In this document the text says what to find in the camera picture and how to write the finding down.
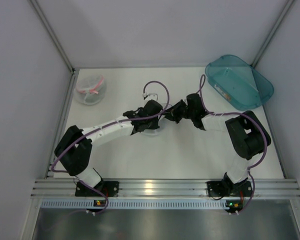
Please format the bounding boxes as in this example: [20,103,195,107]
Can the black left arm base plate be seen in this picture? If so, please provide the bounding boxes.
[74,181,119,197]

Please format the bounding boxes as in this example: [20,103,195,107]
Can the aluminium front rail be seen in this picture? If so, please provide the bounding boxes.
[30,178,300,200]

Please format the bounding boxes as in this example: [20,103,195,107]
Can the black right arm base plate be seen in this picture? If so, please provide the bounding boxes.
[206,180,253,199]

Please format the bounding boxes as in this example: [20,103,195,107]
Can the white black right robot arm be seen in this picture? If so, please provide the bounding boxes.
[163,93,271,196]

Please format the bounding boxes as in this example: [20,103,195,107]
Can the aluminium corner post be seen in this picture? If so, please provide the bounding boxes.
[28,0,75,73]
[250,0,297,68]

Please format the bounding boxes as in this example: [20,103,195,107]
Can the right aluminium corner post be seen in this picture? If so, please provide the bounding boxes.
[250,0,297,68]

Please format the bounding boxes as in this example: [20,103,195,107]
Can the white slotted cable duct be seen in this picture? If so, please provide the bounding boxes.
[40,199,242,210]

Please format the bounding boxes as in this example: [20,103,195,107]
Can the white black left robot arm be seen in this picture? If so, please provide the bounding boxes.
[51,100,164,191]

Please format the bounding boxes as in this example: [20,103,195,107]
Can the left aluminium corner post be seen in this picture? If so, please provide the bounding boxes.
[28,0,75,73]

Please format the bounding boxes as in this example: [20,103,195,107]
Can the blue-trimmed white mesh laundry bag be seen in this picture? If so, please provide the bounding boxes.
[142,100,172,136]

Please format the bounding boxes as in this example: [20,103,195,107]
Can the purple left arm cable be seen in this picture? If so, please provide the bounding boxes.
[51,81,171,215]

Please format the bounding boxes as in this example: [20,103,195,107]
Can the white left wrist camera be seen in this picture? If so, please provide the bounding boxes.
[142,92,158,101]

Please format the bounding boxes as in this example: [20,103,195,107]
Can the teal plastic tray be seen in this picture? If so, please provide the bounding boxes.
[205,54,274,112]

